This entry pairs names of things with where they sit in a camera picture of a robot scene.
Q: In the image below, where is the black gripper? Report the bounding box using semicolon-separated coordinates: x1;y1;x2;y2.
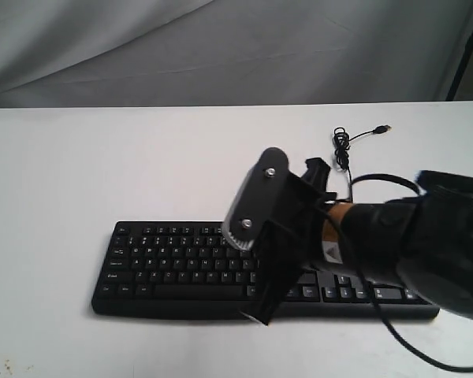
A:
242;157;336;325

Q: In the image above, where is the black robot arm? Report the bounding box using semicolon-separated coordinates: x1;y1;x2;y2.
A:
223;148;473;324

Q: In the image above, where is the black acer keyboard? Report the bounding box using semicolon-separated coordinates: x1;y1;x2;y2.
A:
91;220;441;321

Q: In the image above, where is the black tripod stand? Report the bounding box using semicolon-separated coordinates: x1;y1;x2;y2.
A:
445;30;473;102

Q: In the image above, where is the grey backdrop cloth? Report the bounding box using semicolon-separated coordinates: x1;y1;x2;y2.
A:
0;1;473;108

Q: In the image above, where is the black usb cable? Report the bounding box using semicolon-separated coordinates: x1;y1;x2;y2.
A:
330;124;393;202

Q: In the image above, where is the black camera cable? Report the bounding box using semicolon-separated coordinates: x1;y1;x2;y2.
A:
318;172;473;373

